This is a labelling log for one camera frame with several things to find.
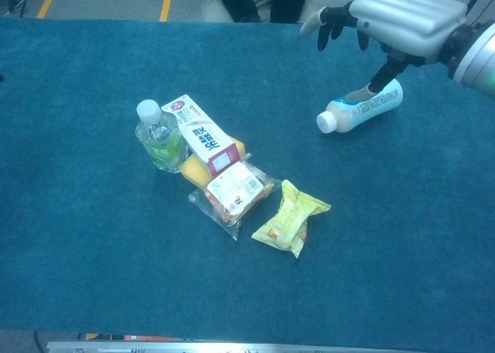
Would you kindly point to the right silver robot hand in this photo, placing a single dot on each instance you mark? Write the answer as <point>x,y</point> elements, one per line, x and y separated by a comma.
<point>406,16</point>

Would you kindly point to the white blue drink bottle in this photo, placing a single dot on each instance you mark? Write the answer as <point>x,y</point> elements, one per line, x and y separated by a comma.
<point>384,97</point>

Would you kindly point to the small clear green-label water bottle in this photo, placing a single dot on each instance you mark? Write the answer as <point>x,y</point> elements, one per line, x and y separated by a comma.
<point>158,140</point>

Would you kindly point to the white toothpaste box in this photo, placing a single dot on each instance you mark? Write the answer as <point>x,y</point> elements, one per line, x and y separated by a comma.
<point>205,140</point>

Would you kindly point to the yellow sponge block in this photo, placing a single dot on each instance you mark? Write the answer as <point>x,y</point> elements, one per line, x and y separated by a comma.
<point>193,171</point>

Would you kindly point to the yellow snack bag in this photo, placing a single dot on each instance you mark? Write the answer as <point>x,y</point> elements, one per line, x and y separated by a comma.
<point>286,221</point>

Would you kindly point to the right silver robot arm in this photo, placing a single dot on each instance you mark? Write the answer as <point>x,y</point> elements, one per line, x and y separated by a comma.
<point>479,59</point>

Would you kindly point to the seated person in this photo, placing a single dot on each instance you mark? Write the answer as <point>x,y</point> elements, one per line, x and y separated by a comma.
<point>247,1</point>

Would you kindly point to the teal table cloth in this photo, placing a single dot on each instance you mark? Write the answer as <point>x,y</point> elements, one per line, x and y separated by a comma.
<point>116,271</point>

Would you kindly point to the clear bag with white label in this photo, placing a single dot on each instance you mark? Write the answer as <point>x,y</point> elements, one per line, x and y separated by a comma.
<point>232,194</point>

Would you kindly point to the aluminium rail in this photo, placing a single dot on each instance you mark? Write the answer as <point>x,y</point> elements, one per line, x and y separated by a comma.
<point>232,347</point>

